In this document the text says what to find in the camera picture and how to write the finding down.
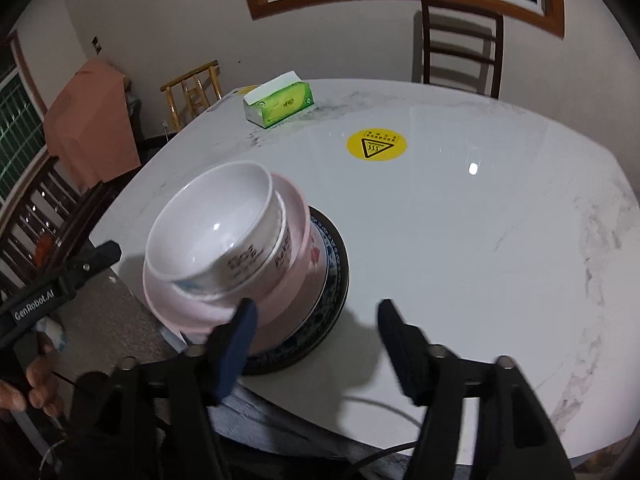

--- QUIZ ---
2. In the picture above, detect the black cable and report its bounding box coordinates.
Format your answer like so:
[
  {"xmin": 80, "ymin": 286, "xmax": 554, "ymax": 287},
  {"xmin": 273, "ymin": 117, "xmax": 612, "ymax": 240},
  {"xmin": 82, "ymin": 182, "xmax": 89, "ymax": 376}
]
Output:
[{"xmin": 345, "ymin": 394, "xmax": 431, "ymax": 466}]

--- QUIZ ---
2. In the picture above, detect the grey clothing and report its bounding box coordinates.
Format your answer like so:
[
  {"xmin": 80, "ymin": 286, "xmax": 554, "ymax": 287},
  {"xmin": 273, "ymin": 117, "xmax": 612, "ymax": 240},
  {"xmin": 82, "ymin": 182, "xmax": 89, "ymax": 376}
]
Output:
[{"xmin": 205, "ymin": 385, "xmax": 426, "ymax": 480}]

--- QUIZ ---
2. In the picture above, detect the green tissue box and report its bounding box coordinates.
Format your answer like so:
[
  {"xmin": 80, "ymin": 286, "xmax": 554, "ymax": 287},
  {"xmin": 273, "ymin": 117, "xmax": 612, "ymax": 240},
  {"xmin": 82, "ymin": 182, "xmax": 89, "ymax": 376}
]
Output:
[{"xmin": 242, "ymin": 73, "xmax": 316, "ymax": 129}]

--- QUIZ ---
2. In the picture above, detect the person's left hand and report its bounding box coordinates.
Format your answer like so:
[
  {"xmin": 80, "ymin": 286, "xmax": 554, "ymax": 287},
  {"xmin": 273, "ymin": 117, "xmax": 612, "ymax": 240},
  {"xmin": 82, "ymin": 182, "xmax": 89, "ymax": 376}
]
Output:
[{"xmin": 0, "ymin": 342, "xmax": 63, "ymax": 418}]

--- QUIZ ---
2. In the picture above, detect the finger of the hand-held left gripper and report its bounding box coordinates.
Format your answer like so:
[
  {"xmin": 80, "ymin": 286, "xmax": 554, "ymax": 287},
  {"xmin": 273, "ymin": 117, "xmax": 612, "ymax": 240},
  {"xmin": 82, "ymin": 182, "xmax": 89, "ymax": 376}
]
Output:
[{"xmin": 57, "ymin": 241, "xmax": 122, "ymax": 293}]

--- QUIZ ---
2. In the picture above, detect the large pink bowl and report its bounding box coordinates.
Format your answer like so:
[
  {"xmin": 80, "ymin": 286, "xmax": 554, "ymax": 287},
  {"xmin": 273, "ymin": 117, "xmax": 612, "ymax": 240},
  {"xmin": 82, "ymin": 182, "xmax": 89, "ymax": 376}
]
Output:
[{"xmin": 142, "ymin": 172, "xmax": 313, "ymax": 356}]

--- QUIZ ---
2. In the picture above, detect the white pink rabbit bowl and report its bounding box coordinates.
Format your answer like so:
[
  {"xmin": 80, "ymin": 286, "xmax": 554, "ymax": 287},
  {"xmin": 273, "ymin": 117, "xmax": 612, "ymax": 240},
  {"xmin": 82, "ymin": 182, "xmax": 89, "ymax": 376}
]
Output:
[{"xmin": 172, "ymin": 190, "xmax": 293, "ymax": 306}]

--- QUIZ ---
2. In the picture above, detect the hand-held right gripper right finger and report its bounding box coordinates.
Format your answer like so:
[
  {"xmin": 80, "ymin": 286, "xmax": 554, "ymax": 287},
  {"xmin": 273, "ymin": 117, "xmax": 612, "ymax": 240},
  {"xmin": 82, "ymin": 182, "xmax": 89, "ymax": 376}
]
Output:
[{"xmin": 376, "ymin": 299, "xmax": 576, "ymax": 480}]

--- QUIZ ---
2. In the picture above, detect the round yellow warning sticker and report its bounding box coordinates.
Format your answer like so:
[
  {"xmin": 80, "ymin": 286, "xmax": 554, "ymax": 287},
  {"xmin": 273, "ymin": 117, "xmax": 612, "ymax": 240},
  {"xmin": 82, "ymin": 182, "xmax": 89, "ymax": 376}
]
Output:
[{"xmin": 346, "ymin": 129, "xmax": 407, "ymax": 162}]

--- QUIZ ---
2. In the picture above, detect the pink cloth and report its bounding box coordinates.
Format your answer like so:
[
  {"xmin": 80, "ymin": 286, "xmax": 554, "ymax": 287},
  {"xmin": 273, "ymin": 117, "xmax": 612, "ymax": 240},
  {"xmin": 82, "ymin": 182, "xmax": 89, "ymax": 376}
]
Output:
[{"xmin": 42, "ymin": 58, "xmax": 142, "ymax": 186}]

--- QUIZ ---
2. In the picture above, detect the dark wooden ladder-back chair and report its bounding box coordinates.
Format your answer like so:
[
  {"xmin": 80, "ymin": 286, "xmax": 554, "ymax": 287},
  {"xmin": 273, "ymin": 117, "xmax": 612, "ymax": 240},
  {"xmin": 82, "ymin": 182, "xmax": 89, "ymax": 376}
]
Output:
[{"xmin": 421, "ymin": 0, "xmax": 505, "ymax": 100}]

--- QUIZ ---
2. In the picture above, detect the white blue cartoon bowl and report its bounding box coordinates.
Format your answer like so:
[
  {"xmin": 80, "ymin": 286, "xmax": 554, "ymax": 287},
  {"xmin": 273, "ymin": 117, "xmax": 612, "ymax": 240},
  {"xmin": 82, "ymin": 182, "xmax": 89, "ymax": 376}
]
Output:
[{"xmin": 145, "ymin": 161, "xmax": 291, "ymax": 303}]

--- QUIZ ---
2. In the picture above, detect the white plate with pink flowers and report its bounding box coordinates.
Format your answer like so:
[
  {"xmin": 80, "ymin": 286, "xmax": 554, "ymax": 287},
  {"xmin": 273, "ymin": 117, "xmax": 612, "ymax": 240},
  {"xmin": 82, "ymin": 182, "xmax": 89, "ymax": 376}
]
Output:
[{"xmin": 250, "ymin": 222, "xmax": 326, "ymax": 356}]

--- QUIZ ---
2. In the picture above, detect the bamboo chair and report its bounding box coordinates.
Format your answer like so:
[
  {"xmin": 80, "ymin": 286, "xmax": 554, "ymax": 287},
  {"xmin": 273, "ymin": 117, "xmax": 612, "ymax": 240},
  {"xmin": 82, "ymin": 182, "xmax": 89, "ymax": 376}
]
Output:
[{"xmin": 160, "ymin": 60, "xmax": 224, "ymax": 133}]

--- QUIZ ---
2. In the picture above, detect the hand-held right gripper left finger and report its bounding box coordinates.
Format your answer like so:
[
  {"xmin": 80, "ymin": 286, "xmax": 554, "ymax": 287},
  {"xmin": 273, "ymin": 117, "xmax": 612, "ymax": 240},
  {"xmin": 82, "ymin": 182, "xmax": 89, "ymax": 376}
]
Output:
[{"xmin": 60, "ymin": 297, "xmax": 259, "ymax": 480}]

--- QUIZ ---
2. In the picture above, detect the large blue floral plate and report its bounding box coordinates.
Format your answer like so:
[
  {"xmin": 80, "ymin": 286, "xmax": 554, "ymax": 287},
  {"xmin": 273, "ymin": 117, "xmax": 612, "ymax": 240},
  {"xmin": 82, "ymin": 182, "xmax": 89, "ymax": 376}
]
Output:
[{"xmin": 240, "ymin": 206, "xmax": 349, "ymax": 377}]

